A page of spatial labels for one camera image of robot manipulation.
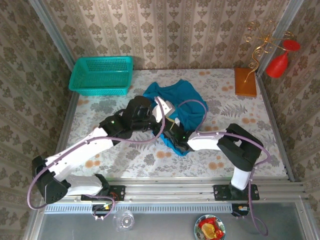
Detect blue t-shirt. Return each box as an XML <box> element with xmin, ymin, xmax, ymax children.
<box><xmin>142</xmin><ymin>79</ymin><xmax>209</xmax><ymax>158</ymax></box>

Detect floral tablecloth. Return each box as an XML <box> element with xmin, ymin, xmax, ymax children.
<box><xmin>58</xmin><ymin>68</ymin><xmax>287</xmax><ymax>179</ymax></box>

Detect teal plastic basket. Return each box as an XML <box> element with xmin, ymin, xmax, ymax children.
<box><xmin>68</xmin><ymin>55</ymin><xmax>135</xmax><ymax>96</ymax></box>

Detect brown wooden base board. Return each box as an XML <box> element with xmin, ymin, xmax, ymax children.
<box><xmin>234</xmin><ymin>67</ymin><xmax>258</xmax><ymax>98</ymax></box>

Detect red foil snack wrappers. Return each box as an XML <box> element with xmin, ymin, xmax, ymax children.
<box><xmin>198</xmin><ymin>216</ymin><xmax>225</xmax><ymax>240</ymax></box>

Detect clear drinking glass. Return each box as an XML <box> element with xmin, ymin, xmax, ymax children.
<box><xmin>112</xmin><ymin>208</ymin><xmax>136</xmax><ymax>233</ymax></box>

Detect floral rimmed plate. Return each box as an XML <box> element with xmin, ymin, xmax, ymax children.
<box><xmin>194</xmin><ymin>214</ymin><xmax>226</xmax><ymax>240</ymax></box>

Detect black connector board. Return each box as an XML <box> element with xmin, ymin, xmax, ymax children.
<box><xmin>231</xmin><ymin>203</ymin><xmax>254</xmax><ymax>218</ymax></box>
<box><xmin>91</xmin><ymin>203</ymin><xmax>113</xmax><ymax>218</ymax></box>

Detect yellow snack piece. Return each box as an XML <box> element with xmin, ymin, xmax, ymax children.
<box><xmin>201</xmin><ymin>223</ymin><xmax>217</xmax><ymax>238</ymax></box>

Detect red wine glass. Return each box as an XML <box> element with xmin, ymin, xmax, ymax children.
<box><xmin>265</xmin><ymin>39</ymin><xmax>301</xmax><ymax>79</ymax></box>

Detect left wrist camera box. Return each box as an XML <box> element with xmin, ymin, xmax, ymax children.
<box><xmin>151</xmin><ymin>96</ymin><xmax>176</xmax><ymax>124</ymax></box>

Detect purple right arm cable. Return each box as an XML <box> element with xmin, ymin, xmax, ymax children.
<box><xmin>172</xmin><ymin>99</ymin><xmax>272</xmax><ymax>237</ymax></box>

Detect aluminium mounting rail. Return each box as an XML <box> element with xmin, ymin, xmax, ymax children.
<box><xmin>37</xmin><ymin>177</ymin><xmax>310</xmax><ymax>204</ymax></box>

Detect grey slotted cable duct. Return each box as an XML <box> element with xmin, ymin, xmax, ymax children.
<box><xmin>44</xmin><ymin>202</ymin><xmax>233</xmax><ymax>215</ymax></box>

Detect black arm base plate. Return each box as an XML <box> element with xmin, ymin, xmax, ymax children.
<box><xmin>80</xmin><ymin>185</ymin><xmax>126</xmax><ymax>202</ymax></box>
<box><xmin>212</xmin><ymin>184</ymin><xmax>260</xmax><ymax>202</ymax></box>

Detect aluminium side rail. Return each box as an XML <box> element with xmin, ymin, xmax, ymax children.
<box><xmin>257</xmin><ymin>74</ymin><xmax>296</xmax><ymax>182</ymax></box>
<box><xmin>46</xmin><ymin>92</ymin><xmax>81</xmax><ymax>183</ymax></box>

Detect aluminium frame post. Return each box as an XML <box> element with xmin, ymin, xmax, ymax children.
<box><xmin>28</xmin><ymin>0</ymin><xmax>76</xmax><ymax>68</ymax></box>
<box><xmin>256</xmin><ymin>0</ymin><xmax>305</xmax><ymax>76</ymax></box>

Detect gold wire glass stand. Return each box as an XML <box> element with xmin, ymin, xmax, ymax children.
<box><xmin>243</xmin><ymin>19</ymin><xmax>295</xmax><ymax>83</ymax></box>

